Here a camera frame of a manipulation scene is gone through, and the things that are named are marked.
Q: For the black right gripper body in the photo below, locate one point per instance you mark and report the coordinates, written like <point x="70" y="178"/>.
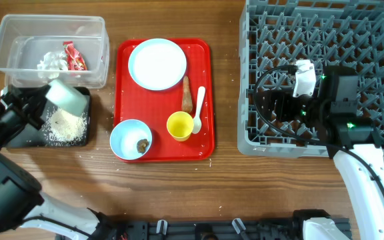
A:
<point x="290" y="108"/>

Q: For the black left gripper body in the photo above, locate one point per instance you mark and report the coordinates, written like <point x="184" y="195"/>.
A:
<point x="12" y="104"/>

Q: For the green bowl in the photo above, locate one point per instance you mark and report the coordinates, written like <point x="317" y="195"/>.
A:
<point x="66" y="97"/>

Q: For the pile of white rice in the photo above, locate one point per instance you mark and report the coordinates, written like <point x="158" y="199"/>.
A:
<point x="63" y="128"/>

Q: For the white tissue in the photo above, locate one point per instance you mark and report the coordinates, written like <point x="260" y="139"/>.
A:
<point x="52" y="63"/>

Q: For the red snack wrapper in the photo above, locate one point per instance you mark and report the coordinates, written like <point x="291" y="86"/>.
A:
<point x="75" y="61"/>

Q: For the light blue small bowl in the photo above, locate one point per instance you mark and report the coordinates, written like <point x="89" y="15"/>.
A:
<point x="124" y="138"/>

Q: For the yellow plastic cup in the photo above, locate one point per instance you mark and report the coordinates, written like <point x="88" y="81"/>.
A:
<point x="180" y="125"/>

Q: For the brown food scrap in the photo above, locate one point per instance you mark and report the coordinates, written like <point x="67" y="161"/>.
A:
<point x="142" y="146"/>

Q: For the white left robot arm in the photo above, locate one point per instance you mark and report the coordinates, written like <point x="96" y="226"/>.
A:
<point x="22" y="201"/>

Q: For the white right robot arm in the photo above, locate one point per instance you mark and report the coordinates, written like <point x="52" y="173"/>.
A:
<point x="329" y="118"/>

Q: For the clear plastic waste bin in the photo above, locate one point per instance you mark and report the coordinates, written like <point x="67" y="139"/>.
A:
<point x="25" y="39"/>

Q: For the grey dishwasher rack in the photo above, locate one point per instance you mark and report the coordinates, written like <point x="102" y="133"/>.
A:
<point x="276" y="33"/>

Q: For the black plastic tray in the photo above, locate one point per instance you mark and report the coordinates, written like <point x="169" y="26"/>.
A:
<point x="20" y="136"/>

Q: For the white plastic spoon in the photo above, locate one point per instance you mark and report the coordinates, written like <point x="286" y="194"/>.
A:
<point x="197" y="120"/>

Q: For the red serving tray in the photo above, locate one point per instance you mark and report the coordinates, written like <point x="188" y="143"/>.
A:
<point x="154" y="107"/>

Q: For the light blue plate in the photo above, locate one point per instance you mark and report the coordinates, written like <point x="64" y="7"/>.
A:
<point x="157" y="64"/>

